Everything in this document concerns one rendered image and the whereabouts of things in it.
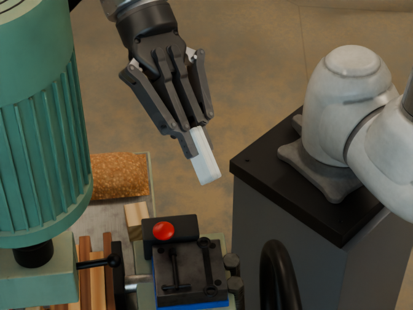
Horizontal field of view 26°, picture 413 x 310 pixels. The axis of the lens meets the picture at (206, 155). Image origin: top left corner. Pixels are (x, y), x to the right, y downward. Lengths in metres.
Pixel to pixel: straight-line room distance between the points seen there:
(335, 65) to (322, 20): 1.55
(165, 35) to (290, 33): 2.01
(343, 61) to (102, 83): 1.41
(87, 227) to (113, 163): 0.11
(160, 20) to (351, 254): 0.81
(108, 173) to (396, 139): 0.49
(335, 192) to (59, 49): 1.01
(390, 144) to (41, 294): 0.67
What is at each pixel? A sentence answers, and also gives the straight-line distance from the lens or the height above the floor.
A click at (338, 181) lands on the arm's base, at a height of 0.66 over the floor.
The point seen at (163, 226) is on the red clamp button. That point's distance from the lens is 1.25.
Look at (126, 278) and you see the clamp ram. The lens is 1.27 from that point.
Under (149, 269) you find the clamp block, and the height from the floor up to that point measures 0.96.
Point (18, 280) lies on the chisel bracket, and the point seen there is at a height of 1.06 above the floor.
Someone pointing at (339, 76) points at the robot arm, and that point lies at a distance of 1.66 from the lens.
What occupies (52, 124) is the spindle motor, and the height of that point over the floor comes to 1.36.
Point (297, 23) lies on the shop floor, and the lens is 3.19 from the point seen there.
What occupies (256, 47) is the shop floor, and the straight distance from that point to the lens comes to 3.09.
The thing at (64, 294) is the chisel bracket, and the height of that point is 1.02.
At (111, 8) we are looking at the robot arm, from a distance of 1.15.
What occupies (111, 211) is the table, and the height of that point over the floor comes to 0.90.
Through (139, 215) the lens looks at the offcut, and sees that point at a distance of 1.37.
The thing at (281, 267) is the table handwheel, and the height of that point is 0.95.
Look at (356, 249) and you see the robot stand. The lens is 1.80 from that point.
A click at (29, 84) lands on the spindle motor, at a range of 0.86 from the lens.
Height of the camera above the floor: 2.01
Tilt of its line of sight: 47 degrees down
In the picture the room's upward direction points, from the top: straight up
